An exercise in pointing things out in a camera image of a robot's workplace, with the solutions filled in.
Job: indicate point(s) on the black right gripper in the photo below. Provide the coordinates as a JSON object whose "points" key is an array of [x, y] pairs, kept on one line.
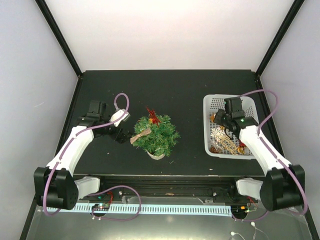
{"points": [[217, 118]]}

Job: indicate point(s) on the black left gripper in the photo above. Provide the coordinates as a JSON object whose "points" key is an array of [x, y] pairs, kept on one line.
{"points": [[122, 138]]}

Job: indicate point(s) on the burlap fabric ornament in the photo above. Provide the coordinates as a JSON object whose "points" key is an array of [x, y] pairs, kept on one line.
{"points": [[145, 132]]}

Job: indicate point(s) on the red star ornament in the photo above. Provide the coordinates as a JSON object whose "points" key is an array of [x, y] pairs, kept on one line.
{"points": [[152, 115]]}

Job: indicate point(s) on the small green christmas tree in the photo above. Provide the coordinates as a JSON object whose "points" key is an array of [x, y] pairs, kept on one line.
{"points": [[160, 142]]}

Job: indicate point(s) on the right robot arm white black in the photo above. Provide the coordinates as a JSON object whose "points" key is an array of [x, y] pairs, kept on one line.
{"points": [[284, 183]]}

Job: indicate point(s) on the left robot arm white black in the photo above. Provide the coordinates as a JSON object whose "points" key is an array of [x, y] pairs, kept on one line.
{"points": [[54, 184]]}

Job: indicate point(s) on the gold merry christmas sign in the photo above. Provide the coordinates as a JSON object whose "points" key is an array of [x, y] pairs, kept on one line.
{"points": [[228, 144]]}

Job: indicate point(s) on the white snowflake ornament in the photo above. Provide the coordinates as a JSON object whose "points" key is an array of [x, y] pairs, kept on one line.
{"points": [[217, 133]]}

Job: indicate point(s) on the cream felt snowman ornament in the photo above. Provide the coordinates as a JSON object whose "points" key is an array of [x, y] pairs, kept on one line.
{"points": [[212, 117]]}

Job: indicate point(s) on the white plastic basket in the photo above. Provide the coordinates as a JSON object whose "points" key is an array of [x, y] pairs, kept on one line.
{"points": [[211, 104]]}

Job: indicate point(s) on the gold bell ornament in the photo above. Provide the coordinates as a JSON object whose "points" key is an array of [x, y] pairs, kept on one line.
{"points": [[241, 150]]}

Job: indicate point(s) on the brown pine cone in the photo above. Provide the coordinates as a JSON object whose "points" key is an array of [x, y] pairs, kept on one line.
{"points": [[215, 150]]}

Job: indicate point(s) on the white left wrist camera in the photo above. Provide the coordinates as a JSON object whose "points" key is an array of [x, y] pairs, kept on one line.
{"points": [[119, 116]]}

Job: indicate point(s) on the white slotted cable duct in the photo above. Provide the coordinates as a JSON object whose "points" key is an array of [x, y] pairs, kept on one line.
{"points": [[153, 209]]}

